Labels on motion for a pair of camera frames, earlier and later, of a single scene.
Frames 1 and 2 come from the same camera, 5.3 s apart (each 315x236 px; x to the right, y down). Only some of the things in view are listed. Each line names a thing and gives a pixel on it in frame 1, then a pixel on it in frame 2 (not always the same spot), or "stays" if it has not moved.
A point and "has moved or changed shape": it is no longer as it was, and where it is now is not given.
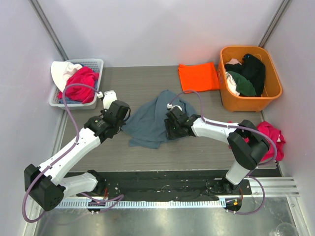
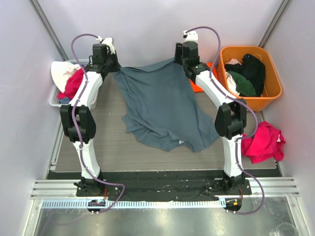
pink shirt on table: [280, 142] stays
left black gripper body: [122, 113] to [113, 65]
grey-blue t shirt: [145, 124] has moved or changed shape
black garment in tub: [253, 69] stays
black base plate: [164, 184] stays
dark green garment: [245, 88] stays
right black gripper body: [171, 129] to [178, 58]
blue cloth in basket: [68, 101] stays
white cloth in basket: [61, 71] stays
